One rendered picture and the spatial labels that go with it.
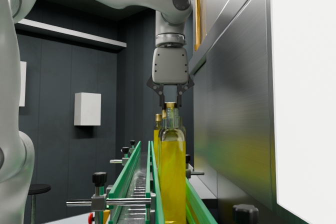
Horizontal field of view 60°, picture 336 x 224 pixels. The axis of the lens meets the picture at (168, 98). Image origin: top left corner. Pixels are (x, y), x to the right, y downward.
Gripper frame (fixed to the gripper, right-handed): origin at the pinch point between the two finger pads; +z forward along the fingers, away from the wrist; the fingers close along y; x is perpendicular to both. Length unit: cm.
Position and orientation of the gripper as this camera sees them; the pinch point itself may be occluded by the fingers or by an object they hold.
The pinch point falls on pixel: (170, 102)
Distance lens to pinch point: 80.8
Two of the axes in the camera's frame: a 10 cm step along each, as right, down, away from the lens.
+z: 0.0, 10.0, -0.9
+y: -10.0, -0.1, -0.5
